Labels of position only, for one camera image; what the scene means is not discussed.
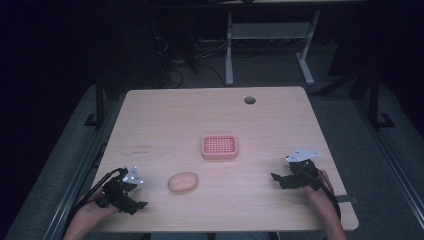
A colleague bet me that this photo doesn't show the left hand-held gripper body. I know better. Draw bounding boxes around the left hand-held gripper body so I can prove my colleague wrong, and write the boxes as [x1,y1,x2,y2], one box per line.
[96,165,145,216]

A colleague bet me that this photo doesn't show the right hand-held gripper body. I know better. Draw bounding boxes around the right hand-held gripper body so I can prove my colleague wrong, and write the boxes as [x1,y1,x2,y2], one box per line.
[279,147,322,191]

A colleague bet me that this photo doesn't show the pink soap bar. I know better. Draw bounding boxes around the pink soap bar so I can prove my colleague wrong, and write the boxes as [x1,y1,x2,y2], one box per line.
[167,171,200,193]

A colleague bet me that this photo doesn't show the pink soap dish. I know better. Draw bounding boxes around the pink soap dish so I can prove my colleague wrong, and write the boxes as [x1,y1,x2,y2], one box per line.
[201,134,239,161]

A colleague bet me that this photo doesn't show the person's right hand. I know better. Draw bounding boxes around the person's right hand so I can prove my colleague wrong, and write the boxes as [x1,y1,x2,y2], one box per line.
[303,169,334,202]

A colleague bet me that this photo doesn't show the person's left hand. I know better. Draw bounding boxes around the person's left hand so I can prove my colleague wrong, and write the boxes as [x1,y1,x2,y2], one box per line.
[75,186,118,222]

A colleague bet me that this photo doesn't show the black metal stand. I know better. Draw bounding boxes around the black metal stand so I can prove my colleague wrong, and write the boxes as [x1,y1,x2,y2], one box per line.
[367,71,396,131]
[83,73,108,129]

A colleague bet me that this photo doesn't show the black strap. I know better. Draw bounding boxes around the black strap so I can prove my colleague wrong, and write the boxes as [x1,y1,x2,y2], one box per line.
[335,195,360,204]

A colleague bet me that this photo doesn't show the white desk frame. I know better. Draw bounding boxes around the white desk frame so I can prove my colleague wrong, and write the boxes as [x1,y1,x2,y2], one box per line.
[225,9,322,86]

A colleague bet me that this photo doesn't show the floor cables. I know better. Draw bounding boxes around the floor cables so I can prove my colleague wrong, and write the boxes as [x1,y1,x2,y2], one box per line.
[151,33,228,88]

